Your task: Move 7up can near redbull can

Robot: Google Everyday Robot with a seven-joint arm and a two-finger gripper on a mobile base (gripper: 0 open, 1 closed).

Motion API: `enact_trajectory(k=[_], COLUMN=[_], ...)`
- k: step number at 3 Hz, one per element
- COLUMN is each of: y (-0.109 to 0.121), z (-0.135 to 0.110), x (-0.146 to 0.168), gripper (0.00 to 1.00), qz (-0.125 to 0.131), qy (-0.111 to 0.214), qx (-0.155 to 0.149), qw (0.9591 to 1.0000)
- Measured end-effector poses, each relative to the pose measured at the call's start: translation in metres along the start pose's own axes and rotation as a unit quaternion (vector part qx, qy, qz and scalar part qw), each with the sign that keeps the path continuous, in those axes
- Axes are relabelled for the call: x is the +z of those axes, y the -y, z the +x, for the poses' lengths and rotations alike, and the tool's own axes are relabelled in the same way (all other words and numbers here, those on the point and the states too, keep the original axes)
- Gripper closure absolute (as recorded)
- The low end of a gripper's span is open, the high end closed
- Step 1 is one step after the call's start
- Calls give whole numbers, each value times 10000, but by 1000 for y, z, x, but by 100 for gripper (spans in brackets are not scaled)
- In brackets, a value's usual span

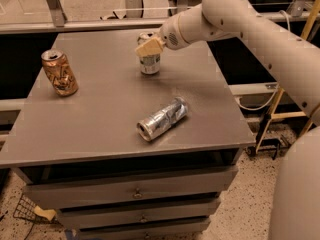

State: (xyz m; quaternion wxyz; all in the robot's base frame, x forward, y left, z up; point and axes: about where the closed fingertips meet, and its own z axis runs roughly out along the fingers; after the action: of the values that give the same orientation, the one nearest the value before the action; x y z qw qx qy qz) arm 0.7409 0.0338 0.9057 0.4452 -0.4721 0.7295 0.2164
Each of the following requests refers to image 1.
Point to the black wire basket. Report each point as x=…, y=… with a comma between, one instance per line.
x=24, y=210

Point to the bottom grey drawer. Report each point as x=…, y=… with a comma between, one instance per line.
x=146, y=231

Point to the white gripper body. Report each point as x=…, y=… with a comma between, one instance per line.
x=169, y=34

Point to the green 7up can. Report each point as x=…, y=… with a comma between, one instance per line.
x=149, y=65

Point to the middle grey drawer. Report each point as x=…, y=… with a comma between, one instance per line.
x=139, y=213

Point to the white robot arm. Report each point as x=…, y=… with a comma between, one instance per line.
x=295, y=64

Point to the dented orange soda can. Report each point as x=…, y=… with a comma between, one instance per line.
x=58, y=70

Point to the top grey drawer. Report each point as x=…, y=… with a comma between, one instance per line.
x=131, y=188

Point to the grey drawer cabinet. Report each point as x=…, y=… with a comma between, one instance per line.
x=92, y=134

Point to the crushed silver redbull can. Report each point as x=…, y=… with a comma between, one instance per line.
x=162, y=120

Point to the metal railing frame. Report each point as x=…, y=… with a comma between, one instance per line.
x=37, y=16

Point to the yellow wheeled cart frame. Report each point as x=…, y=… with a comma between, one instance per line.
x=278, y=144

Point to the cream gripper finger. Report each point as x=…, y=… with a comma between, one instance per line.
x=152, y=46

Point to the grey drawer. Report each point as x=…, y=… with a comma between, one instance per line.
x=146, y=231
x=139, y=213
x=131, y=188

